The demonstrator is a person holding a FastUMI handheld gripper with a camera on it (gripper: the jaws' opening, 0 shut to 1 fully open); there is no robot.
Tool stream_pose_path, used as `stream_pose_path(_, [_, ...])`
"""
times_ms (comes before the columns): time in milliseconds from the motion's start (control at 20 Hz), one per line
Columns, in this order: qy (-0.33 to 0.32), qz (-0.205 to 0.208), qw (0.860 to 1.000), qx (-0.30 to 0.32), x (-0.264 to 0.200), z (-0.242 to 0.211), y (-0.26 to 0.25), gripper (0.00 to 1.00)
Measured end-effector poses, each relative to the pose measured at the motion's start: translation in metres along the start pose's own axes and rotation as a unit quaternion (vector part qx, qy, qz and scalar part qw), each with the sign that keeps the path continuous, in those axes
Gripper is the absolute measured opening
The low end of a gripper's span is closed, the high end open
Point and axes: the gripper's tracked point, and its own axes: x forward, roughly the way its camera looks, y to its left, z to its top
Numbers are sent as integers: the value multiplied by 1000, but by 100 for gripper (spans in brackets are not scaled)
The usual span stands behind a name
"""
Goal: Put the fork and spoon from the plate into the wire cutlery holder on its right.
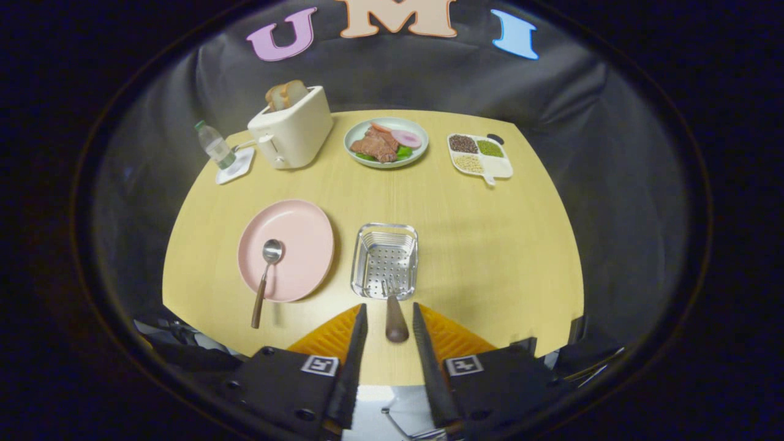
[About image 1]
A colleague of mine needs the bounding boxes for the wooden handled metal fork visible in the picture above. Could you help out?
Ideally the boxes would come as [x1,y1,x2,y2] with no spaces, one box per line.
[381,279,410,344]

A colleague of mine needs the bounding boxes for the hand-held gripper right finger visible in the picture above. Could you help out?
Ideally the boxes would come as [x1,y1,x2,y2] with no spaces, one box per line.
[412,302,573,441]

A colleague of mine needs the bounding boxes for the wooden handled metal spoon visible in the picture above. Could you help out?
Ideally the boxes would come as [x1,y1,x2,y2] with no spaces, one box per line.
[251,239,284,330]

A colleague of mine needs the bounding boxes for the black backdrop cloth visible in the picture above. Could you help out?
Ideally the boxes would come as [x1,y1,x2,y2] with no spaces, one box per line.
[92,0,693,368]

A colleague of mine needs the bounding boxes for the white square coaster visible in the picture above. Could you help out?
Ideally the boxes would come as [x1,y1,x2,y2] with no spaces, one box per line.
[215,147,255,186]

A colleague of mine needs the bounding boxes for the cream white toaster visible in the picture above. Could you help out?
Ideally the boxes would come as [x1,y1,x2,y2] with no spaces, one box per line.
[247,86,334,170]

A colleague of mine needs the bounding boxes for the brown meat slices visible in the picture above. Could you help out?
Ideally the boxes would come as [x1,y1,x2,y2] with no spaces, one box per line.
[349,127,400,164]

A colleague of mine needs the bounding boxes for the pale green food plate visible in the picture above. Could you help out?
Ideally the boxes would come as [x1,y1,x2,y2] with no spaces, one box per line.
[344,117,429,169]

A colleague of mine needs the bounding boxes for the clear plastic water bottle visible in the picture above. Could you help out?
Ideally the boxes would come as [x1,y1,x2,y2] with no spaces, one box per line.
[194,120,237,170]

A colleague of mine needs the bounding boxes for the green lettuce leaf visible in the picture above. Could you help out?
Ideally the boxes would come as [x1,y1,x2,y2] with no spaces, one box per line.
[355,146,414,162]

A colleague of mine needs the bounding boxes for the white divided grain tray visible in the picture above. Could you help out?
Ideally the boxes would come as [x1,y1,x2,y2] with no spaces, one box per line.
[447,133,514,186]

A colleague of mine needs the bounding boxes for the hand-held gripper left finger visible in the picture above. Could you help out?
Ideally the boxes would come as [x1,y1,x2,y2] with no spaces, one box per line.
[220,303,369,441]

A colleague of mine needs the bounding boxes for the pink round plate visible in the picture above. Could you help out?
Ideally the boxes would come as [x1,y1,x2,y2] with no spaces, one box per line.
[237,199,336,303]

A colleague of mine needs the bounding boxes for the perforated metal drain basket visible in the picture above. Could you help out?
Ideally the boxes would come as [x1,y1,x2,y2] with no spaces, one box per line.
[350,223,420,301]

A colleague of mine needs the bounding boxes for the metal chair frame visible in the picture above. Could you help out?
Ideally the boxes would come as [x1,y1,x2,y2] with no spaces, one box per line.
[380,404,448,441]

